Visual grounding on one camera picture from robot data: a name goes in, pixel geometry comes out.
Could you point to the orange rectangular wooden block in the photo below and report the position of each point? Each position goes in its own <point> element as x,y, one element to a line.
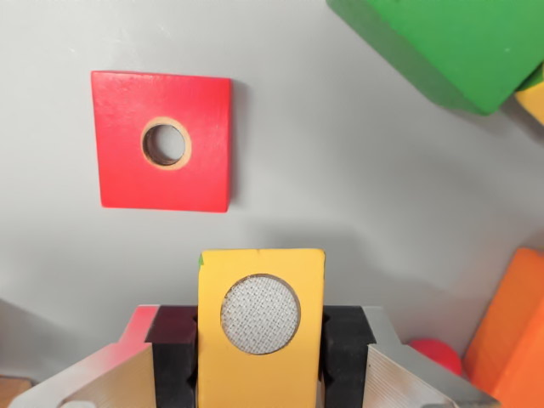
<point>514,336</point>

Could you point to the black-padded silver gripper left finger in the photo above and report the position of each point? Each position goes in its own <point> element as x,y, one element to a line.
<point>127,374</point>

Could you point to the red wooden peg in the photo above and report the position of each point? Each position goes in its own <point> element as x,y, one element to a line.
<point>442,355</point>

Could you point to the long yellow block with hole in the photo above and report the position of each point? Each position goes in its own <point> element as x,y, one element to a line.
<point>259,340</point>

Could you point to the flat red square with hole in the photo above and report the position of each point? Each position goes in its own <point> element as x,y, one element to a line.
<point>127,170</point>

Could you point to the black-padded silver gripper right finger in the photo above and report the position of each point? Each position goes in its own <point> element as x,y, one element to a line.
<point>382,374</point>

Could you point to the short yellow block with hole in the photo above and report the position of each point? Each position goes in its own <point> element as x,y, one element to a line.
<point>533,100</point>

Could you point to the green wooden cube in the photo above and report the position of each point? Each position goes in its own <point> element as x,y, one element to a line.
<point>459,47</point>

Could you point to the grey plastic bin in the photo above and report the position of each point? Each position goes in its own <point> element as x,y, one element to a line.
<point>361,191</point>

